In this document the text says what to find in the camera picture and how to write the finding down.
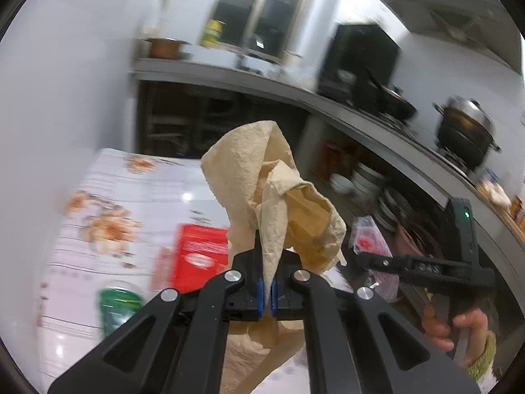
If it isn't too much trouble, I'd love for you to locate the white bowl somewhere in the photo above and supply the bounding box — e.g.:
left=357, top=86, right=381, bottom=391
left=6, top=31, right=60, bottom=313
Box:
left=330, top=172, right=356, bottom=196

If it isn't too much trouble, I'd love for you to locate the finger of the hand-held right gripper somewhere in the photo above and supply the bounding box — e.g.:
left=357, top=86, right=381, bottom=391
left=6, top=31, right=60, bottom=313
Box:
left=353, top=253, right=408, bottom=283

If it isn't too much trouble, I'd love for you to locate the yellow bottle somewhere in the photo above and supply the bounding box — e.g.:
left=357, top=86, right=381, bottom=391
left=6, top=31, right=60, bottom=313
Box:
left=199, top=19, right=226, bottom=49

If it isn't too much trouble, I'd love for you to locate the black wok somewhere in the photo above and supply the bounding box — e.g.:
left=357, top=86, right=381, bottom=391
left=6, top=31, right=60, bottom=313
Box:
left=361, top=70, right=420, bottom=123

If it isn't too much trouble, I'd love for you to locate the tan paper towel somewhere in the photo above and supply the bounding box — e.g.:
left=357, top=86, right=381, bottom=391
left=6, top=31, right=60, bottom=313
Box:
left=200, top=120, right=347, bottom=394

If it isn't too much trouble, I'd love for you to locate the orange jar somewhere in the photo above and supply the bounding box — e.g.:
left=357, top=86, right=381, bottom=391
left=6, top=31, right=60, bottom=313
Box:
left=510, top=195, right=525, bottom=231

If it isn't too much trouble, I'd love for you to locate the copper pot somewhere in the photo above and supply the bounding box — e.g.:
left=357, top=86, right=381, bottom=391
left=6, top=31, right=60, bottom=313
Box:
left=143, top=37, right=192, bottom=60

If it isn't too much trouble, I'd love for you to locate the black kitchen appliance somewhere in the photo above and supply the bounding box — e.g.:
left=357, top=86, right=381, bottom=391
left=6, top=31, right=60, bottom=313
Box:
left=317, top=22, right=401, bottom=108

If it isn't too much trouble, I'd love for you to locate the red cardboard box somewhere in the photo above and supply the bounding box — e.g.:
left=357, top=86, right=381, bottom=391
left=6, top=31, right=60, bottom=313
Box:
left=150, top=224, right=229, bottom=295

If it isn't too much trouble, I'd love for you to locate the dark window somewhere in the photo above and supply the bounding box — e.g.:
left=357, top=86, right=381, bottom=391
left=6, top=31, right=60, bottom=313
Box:
left=212, top=0, right=316, bottom=63

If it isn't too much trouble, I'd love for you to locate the large pot with metal lid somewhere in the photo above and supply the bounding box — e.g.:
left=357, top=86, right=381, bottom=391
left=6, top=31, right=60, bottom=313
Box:
left=432, top=95, right=503, bottom=170

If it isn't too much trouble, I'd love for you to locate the floral tablecloth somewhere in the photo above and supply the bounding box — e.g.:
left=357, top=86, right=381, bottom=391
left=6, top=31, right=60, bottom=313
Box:
left=38, top=148, right=353, bottom=394

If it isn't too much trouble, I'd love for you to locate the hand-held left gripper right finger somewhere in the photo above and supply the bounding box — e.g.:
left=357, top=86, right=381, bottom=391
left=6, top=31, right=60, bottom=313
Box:
left=270, top=250, right=481, bottom=394

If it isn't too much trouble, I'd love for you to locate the grey kitchen counter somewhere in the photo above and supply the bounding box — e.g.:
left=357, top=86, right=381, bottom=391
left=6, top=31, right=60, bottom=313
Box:
left=130, top=55, right=525, bottom=263

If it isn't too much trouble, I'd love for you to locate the stack of white bowls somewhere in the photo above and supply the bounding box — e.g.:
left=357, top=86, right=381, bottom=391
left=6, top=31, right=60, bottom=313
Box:
left=353, top=162, right=387, bottom=198

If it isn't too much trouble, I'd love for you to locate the stack of plates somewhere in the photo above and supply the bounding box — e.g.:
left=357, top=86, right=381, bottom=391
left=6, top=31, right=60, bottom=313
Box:
left=376, top=186, right=416, bottom=231

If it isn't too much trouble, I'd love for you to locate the range hood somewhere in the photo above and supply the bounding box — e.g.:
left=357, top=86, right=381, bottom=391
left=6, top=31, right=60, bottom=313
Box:
left=368, top=0, right=525, bottom=75

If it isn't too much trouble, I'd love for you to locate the person's right hand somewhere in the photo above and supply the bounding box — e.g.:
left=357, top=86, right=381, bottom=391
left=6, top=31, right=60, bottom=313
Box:
left=422, top=304, right=490, bottom=369

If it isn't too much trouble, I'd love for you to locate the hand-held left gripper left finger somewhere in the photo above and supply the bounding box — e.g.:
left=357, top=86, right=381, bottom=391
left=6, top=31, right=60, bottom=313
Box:
left=47, top=250, right=265, bottom=394

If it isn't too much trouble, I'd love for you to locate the food bag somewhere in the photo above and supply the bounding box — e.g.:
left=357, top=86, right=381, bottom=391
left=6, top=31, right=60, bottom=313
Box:
left=476, top=176, right=513, bottom=211

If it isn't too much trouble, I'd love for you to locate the clear plastic bag red print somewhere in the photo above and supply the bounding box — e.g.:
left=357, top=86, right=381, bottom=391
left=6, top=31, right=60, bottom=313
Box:
left=348, top=215, right=401, bottom=302

